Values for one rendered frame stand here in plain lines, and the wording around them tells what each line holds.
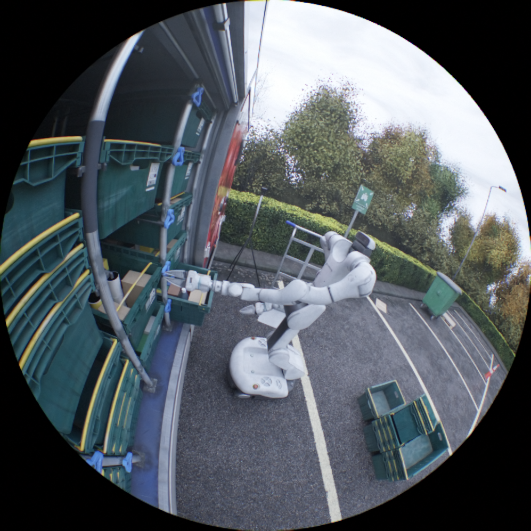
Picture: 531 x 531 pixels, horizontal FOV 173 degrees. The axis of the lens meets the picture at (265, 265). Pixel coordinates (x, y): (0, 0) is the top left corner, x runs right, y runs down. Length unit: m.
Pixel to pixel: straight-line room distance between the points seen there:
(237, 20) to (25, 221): 0.66
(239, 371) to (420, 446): 2.19
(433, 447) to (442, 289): 4.96
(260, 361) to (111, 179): 1.59
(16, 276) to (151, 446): 0.93
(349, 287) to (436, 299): 6.00
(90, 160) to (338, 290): 0.84
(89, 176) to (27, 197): 0.13
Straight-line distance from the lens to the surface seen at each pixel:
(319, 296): 0.74
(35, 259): 0.35
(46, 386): 0.47
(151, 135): 0.92
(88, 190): 0.41
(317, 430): 1.99
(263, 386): 1.48
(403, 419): 2.00
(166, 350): 1.21
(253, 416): 1.78
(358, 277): 0.72
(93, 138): 0.40
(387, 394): 2.77
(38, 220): 0.37
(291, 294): 0.75
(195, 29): 0.57
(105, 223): 0.52
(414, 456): 2.48
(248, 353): 1.66
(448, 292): 6.49
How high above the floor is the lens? 1.69
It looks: 29 degrees down
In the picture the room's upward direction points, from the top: 20 degrees clockwise
